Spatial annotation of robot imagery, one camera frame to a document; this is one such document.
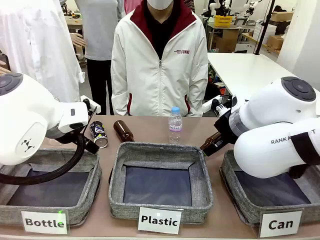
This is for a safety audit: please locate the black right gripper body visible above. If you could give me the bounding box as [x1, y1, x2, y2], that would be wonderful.
[212, 110, 242, 148]

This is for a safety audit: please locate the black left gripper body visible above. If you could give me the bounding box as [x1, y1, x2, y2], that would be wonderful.
[70, 123, 101, 155]

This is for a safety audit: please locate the brown glass bottle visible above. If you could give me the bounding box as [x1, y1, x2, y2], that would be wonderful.
[199, 131, 223, 157]
[113, 120, 135, 143]

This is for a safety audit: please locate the dark blue drink can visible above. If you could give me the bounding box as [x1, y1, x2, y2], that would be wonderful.
[89, 120, 109, 149]

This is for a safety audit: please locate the small blue-capped plastic bottle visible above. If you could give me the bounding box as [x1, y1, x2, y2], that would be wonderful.
[168, 106, 183, 145]

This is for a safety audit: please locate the grey fabric basket labelled Can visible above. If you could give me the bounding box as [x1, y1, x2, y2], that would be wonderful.
[219, 149, 320, 226]

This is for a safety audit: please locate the grey fabric basket labelled Plastic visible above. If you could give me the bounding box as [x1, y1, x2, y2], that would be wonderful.
[108, 141, 214, 224]

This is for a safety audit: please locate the grey fabric basket labelled Bottle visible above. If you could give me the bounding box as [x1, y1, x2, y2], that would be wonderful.
[0, 147, 103, 227]

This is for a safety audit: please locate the white Can label card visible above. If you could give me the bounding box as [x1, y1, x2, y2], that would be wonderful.
[259, 210, 304, 238]

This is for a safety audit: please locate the lab coat person's hand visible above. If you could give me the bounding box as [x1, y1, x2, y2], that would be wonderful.
[70, 32, 88, 48]

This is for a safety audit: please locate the white side table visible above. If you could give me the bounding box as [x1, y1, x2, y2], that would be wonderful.
[206, 52, 320, 97]

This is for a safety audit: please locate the person in white maroon jacket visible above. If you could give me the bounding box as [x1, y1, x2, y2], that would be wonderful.
[110, 0, 209, 118]

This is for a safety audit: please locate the large cardboard box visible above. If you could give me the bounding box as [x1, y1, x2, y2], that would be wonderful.
[214, 29, 240, 53]

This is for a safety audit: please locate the white Bottle label card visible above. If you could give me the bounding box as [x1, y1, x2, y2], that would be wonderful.
[20, 210, 70, 235]

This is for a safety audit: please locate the white Plastic label card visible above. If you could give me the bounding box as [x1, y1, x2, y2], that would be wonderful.
[137, 206, 183, 235]

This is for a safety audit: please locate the open cardboard box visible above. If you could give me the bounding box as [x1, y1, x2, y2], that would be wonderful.
[266, 34, 285, 51]

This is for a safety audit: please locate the black stand pole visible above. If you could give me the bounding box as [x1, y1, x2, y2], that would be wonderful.
[253, 0, 276, 56]

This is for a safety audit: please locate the yellow plastic crate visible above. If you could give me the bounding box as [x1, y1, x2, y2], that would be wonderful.
[214, 14, 234, 28]

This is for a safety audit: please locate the person in grey shirt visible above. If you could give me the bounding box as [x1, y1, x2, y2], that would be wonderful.
[74, 0, 124, 116]

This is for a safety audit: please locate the person in white lab coat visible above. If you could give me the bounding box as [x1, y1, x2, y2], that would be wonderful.
[0, 0, 86, 103]

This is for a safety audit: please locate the small cardboard box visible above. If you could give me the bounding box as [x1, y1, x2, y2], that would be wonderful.
[271, 11, 295, 23]

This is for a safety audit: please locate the white face mask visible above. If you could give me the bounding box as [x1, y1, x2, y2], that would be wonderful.
[146, 0, 174, 11]

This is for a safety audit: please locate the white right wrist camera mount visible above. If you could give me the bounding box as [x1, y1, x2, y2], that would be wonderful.
[201, 94, 234, 117]

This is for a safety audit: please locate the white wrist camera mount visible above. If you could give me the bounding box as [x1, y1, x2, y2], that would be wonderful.
[201, 94, 234, 117]
[80, 94, 102, 114]

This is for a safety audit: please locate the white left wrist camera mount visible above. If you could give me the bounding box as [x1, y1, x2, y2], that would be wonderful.
[80, 94, 102, 114]

